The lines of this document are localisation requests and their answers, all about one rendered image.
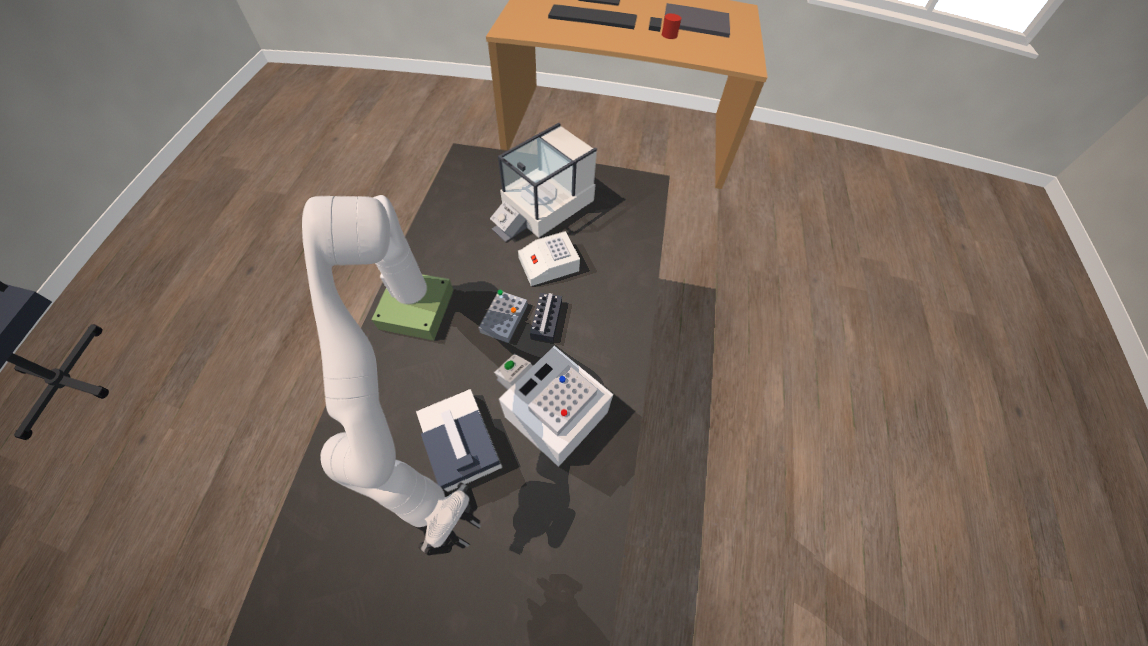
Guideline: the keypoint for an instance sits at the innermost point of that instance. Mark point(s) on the white tube rack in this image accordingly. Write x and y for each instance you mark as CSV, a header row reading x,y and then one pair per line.
x,y
499,323

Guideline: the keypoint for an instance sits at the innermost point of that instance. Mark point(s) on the white balance with glass draft shield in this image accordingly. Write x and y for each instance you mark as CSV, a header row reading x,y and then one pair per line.
x,y
551,181

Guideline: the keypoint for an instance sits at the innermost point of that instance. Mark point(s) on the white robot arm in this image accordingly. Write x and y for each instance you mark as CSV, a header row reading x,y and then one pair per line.
x,y
348,230

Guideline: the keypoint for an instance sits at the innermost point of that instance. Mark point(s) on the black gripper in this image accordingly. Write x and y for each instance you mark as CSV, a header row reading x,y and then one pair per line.
x,y
452,539

